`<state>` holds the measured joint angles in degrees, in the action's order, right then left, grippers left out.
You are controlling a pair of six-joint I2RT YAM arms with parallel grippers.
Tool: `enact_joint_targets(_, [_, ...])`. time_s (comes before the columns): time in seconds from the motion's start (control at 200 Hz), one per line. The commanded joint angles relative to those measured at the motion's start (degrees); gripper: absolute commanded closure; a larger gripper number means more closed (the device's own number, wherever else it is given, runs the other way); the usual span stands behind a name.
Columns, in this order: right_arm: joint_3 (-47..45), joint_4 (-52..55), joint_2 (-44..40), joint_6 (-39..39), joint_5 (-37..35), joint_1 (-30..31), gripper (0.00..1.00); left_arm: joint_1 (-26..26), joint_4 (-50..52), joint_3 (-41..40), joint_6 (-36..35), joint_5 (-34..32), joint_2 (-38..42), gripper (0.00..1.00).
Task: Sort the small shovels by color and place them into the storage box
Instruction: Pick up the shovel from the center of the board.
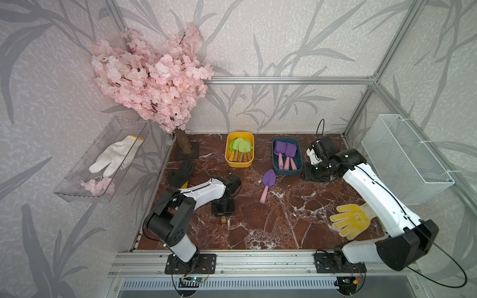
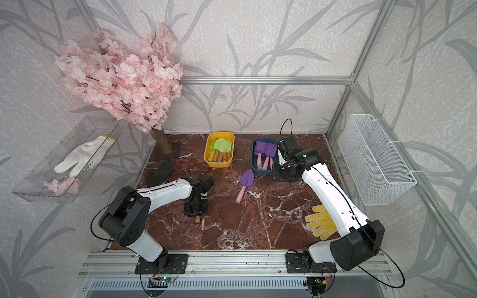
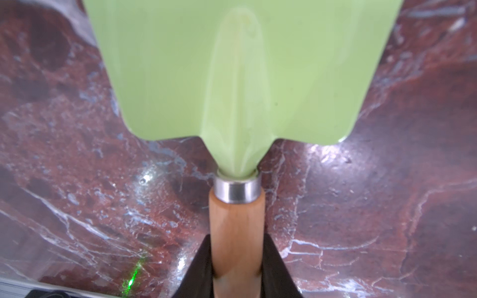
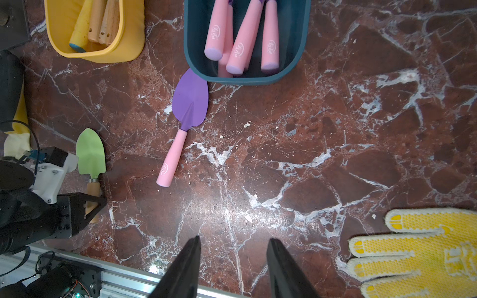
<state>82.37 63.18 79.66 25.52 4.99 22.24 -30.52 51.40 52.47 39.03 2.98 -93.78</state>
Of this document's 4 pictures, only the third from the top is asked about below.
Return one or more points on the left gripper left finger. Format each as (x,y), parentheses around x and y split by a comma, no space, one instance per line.
(198,280)

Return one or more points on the green shovel wooden handle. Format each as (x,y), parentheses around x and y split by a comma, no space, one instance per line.
(240,75)

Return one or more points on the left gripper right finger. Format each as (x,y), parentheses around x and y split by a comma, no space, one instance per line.
(276,280)

